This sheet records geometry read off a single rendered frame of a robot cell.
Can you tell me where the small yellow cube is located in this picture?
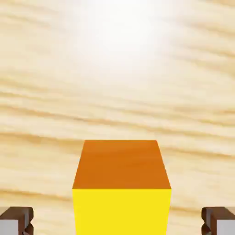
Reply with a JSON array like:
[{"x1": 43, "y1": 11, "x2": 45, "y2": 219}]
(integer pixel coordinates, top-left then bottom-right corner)
[{"x1": 72, "y1": 140, "x2": 172, "y2": 235}]

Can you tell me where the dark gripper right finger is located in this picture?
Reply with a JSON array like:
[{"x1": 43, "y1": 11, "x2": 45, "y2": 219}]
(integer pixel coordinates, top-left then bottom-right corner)
[{"x1": 201, "y1": 207, "x2": 235, "y2": 235}]

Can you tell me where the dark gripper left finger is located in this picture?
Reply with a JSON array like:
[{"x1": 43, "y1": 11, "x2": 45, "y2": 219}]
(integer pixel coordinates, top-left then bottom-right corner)
[{"x1": 0, "y1": 207, "x2": 34, "y2": 235}]

